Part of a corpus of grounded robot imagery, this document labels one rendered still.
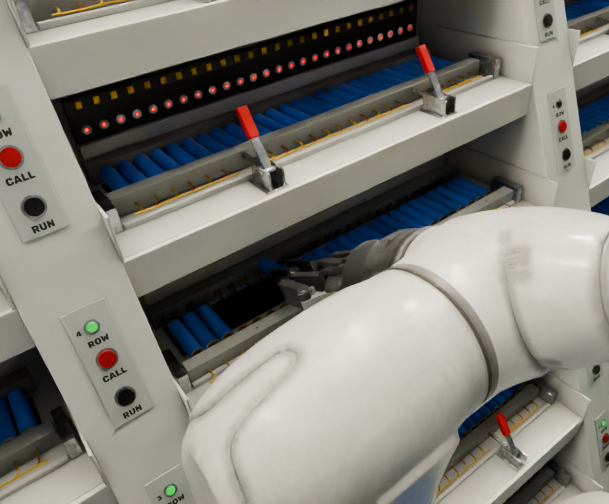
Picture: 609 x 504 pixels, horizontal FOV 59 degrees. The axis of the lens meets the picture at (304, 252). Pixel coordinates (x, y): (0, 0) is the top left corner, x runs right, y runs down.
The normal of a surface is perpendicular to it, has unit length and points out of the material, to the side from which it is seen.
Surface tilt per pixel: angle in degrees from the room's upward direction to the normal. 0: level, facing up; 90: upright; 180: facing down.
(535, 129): 90
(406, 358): 55
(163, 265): 111
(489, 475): 21
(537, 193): 90
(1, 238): 90
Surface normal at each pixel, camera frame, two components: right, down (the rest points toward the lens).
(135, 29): 0.58, 0.44
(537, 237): -0.44, -0.66
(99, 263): 0.51, 0.13
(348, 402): 0.19, -0.39
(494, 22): -0.81, 0.40
